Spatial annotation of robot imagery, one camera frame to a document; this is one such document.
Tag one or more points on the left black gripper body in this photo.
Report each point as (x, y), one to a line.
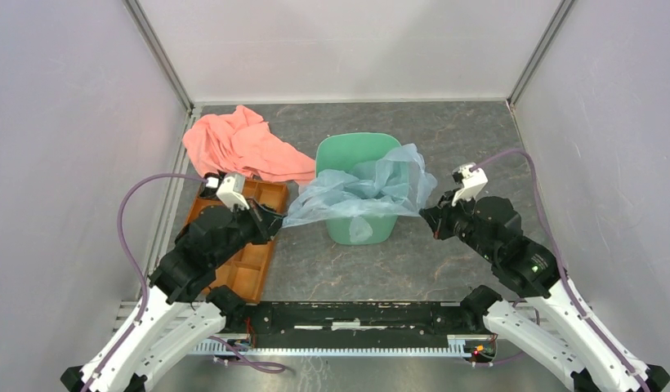
(257, 227)

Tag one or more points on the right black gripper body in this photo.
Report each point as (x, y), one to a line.
(455, 220)

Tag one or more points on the blue plastic trash bag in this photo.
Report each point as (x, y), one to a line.
(406, 185)

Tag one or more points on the green trash bin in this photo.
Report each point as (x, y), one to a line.
(354, 156)

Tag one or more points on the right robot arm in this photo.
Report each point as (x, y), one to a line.
(580, 358)

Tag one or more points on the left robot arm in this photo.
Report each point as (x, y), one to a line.
(143, 350)

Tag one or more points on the orange compartment tray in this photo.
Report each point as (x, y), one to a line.
(245, 273)

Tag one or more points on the pink cloth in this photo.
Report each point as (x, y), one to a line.
(242, 142)

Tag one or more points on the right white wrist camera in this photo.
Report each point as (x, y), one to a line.
(471, 180)

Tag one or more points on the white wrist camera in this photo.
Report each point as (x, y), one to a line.
(471, 180)
(228, 189)

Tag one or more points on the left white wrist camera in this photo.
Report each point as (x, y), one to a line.
(228, 189)

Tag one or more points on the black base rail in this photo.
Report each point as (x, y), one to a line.
(334, 325)

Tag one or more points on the white toothed cable duct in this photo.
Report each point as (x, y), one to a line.
(335, 350)

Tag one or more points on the left aluminium corner post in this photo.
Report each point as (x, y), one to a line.
(142, 22)

